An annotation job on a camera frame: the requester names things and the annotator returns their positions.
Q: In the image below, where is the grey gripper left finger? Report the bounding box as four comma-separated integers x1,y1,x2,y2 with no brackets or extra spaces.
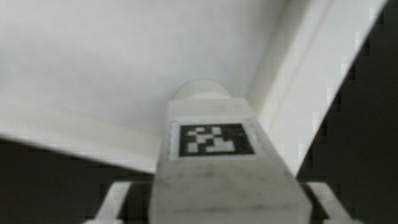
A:
83,181,152,224

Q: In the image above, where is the white table leg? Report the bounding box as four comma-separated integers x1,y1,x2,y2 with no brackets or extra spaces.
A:
150,80,314,224

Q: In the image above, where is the white square tabletop tray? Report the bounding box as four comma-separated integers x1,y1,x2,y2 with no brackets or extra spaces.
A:
0,0,390,172

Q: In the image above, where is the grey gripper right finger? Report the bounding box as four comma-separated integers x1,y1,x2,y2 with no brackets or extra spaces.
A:
305,182,365,224

